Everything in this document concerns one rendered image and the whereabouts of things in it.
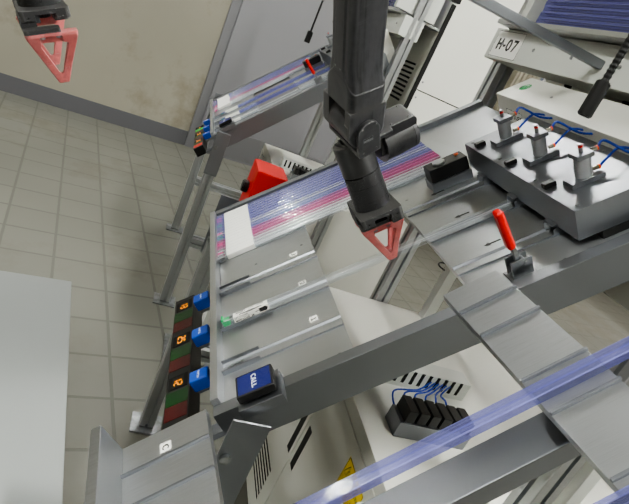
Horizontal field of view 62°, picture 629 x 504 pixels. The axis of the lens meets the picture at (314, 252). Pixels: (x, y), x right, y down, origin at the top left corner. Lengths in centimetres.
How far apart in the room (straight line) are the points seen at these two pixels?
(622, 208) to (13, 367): 89
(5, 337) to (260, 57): 373
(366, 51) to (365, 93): 5
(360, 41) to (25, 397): 66
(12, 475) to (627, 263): 82
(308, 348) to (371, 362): 10
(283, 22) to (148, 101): 121
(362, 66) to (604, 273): 41
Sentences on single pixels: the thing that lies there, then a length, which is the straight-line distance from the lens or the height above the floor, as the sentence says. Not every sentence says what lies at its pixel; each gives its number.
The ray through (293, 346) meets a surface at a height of 80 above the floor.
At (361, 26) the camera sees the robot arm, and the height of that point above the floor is 122.
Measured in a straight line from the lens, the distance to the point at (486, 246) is 84.
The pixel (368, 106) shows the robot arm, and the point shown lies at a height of 114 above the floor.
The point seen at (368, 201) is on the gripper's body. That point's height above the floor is 101.
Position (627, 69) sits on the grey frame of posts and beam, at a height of 134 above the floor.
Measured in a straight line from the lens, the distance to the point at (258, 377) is 69.
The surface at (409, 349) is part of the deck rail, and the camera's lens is 71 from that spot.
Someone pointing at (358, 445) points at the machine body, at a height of 59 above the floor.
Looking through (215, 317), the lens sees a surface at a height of 73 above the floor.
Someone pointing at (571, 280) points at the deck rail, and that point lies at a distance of 77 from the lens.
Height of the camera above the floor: 119
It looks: 21 degrees down
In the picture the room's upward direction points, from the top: 25 degrees clockwise
